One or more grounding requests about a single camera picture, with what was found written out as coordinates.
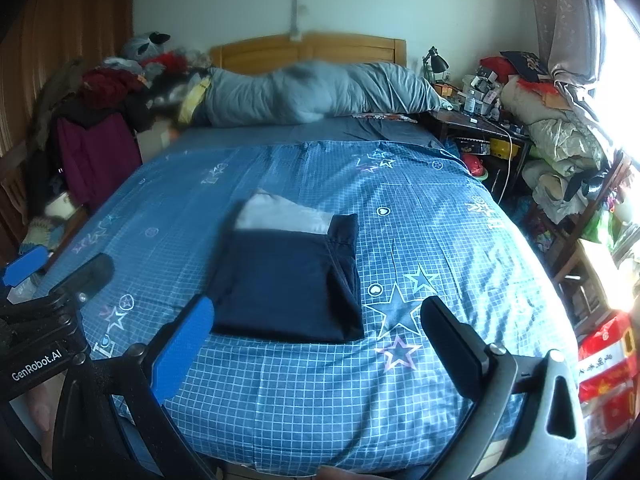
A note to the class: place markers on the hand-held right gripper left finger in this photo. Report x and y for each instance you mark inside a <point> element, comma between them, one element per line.
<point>182,347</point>

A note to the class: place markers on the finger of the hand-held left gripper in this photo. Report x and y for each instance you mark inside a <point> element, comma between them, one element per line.
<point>25,265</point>
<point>92,275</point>

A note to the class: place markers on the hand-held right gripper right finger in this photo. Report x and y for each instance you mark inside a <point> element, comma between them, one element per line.
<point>455,345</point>

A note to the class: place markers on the navy blue pants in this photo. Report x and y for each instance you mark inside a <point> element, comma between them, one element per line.
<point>280,285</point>

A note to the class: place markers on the person's left forearm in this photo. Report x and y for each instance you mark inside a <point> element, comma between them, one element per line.
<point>42,410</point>

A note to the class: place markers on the person's right hand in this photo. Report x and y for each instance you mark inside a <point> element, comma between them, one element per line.
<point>337,474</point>

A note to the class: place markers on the knitted cloth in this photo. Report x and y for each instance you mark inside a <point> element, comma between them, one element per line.
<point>40,235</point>

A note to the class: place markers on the white cardboard box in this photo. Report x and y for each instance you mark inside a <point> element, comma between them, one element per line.
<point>152,142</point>

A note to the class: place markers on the red printed bag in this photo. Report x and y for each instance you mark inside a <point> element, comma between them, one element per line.
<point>607,360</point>

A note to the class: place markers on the light grey folded garment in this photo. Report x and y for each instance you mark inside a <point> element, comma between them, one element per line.
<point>280,215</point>

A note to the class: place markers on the olive hanging coat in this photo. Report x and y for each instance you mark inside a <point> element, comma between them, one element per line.
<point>55,95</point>

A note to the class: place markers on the green plastic basin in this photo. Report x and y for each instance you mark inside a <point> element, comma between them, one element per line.
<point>481,174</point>

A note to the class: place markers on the green plastic bag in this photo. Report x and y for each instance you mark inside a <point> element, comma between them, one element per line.
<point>600,225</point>

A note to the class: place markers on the round black tin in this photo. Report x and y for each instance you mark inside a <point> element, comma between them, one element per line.
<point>472,147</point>

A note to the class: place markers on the yellow bowl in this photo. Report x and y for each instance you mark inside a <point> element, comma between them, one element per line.
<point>505,149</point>

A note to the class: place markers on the blue checked bed sheet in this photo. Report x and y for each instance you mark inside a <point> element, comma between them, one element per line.
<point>300,170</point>

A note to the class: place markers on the dark wooden desk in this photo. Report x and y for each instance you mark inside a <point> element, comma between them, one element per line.
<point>465,125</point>

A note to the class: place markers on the dark wooden chair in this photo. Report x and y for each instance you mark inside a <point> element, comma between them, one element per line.
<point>607,185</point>

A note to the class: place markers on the panda plush toy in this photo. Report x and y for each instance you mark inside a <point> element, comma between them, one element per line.
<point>142,46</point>

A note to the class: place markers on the pile of folded bedding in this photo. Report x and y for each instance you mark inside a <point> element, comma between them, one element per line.
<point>555,130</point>

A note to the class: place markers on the red patterned pillow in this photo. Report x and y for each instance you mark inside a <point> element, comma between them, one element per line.
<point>385,118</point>

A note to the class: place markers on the clutter of bottles and boxes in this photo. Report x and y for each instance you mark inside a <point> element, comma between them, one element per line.
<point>475,95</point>

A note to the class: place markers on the grey-blue quilt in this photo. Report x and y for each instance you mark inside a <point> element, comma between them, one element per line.
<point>300,95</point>

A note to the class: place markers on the black desk lamp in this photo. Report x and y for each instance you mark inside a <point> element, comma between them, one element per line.
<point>437,60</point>

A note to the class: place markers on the wooden headboard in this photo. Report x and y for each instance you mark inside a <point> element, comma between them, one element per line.
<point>350,50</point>

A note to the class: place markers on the bright window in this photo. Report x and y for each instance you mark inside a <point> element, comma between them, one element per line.
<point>622,75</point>

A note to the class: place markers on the grey patterned curtain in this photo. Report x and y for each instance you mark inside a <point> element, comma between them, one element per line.
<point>560,10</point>

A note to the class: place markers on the grey wall pipe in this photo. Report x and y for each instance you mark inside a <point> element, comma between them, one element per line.
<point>296,0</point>

